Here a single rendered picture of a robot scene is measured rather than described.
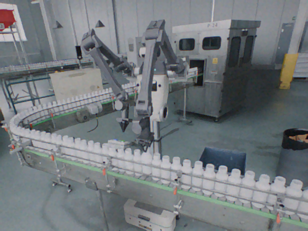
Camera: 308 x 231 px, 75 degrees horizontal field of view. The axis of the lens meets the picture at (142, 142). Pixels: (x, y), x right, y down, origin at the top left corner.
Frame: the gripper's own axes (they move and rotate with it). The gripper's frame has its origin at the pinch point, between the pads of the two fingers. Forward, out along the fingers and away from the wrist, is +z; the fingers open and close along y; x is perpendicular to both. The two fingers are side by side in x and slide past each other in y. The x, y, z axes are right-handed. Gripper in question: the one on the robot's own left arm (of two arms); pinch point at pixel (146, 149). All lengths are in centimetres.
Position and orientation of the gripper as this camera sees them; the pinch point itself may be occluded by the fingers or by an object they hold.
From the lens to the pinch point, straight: 114.6
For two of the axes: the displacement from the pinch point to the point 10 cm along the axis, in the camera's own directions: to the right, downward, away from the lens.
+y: 4.5, -4.3, 7.8
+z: 0.7, 8.9, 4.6
